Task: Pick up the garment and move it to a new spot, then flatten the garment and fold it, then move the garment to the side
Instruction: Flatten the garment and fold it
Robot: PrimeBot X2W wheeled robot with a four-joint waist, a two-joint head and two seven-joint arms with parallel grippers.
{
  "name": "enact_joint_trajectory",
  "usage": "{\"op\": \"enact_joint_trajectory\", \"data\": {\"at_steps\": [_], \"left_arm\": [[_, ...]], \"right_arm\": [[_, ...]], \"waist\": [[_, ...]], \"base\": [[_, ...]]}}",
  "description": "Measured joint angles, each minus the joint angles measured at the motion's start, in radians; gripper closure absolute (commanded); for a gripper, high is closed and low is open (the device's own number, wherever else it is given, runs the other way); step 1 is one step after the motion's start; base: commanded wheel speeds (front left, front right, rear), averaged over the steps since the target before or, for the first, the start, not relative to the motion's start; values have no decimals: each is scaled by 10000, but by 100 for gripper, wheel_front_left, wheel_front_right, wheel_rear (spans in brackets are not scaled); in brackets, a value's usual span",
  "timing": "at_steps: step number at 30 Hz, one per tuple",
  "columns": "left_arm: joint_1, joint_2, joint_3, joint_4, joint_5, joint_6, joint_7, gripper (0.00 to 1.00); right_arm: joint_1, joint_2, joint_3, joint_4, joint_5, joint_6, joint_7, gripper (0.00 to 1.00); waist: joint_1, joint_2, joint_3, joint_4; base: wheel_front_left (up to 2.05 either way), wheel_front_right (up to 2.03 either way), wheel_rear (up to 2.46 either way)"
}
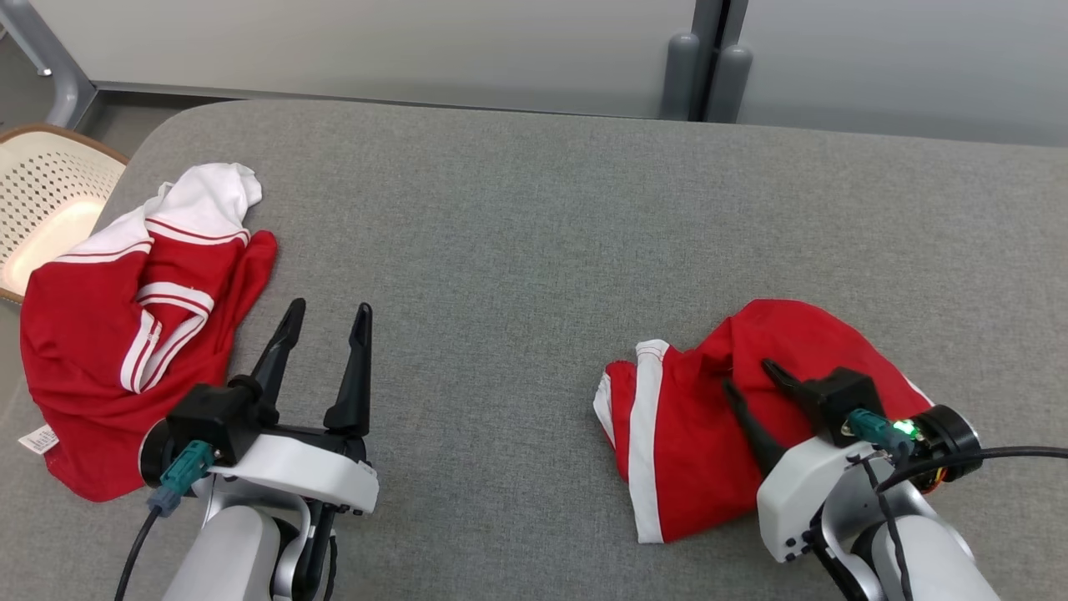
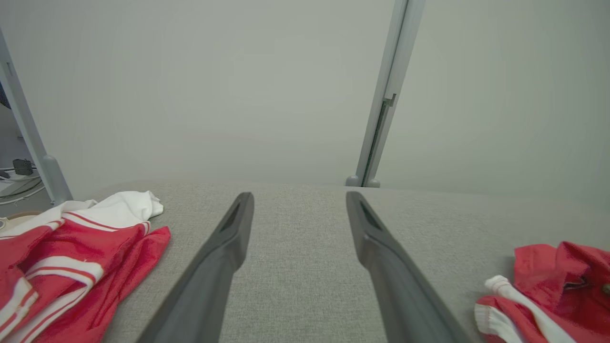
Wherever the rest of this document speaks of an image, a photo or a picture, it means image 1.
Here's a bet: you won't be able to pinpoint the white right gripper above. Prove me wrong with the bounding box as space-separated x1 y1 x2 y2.
722 358 879 563

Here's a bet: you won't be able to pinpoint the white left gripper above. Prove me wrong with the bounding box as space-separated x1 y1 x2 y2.
209 298 381 515

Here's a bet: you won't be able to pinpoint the red shorts with white stripe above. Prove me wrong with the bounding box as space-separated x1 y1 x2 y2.
592 299 935 545

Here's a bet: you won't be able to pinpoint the red garment with white yoke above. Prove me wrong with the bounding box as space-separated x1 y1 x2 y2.
18 163 278 503

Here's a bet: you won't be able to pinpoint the cream perforated laundry basket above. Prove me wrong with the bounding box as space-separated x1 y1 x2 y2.
0 124 130 306

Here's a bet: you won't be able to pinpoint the black cable with teal plug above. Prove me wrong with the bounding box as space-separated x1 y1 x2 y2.
114 441 216 601

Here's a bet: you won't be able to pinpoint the thin black cable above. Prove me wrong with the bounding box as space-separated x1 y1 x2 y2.
859 457 917 601

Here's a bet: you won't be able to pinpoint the thick black cable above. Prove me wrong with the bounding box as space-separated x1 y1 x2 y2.
874 445 1068 495

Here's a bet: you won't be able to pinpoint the grey partition post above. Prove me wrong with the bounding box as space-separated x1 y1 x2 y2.
662 32 702 121
703 0 754 124

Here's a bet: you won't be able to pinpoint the grey metal frame leg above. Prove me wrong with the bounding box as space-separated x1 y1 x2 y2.
0 0 99 128

